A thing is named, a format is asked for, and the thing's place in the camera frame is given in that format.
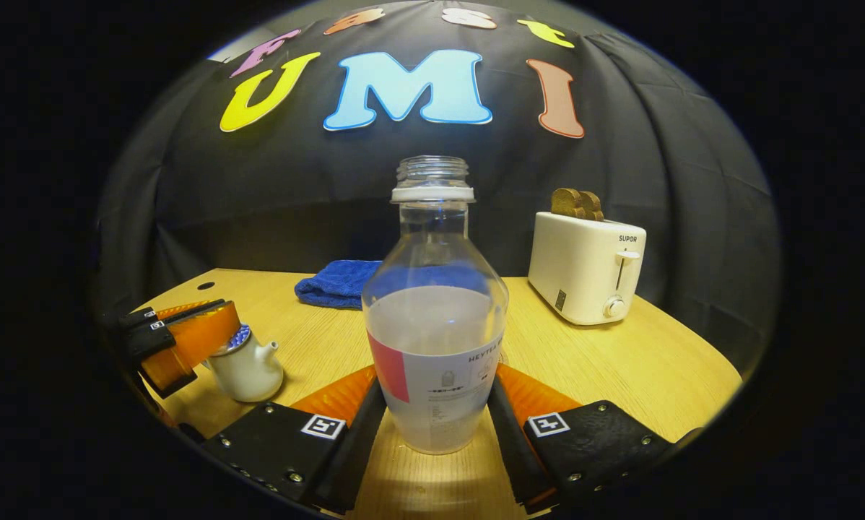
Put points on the white ceramic teacup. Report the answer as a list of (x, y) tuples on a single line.
[(248, 375)]

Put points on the blue folded towel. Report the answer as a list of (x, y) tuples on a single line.
[(335, 283)]

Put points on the white toaster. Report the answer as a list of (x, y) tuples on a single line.
[(580, 274)]

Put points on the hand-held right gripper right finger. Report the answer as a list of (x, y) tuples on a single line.
[(508, 448)]

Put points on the clear plastic water bottle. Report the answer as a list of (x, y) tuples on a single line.
[(436, 361)]

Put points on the white blue-patterned teacup lid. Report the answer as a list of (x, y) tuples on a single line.
[(239, 338)]

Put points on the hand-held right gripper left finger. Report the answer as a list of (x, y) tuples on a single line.
[(353, 455)]

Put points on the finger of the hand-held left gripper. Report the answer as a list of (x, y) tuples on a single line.
[(194, 336), (144, 316)]

